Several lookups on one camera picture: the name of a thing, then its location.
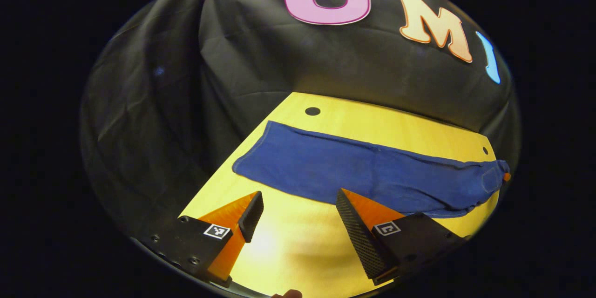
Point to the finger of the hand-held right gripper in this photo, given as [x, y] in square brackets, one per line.
[506, 177]

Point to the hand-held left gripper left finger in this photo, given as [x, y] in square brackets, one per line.
[251, 216]

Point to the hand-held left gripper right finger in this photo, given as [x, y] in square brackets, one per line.
[358, 237]

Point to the blue jeans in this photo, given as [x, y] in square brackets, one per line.
[349, 167]

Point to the black backdrop cloth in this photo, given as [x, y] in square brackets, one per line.
[233, 56]

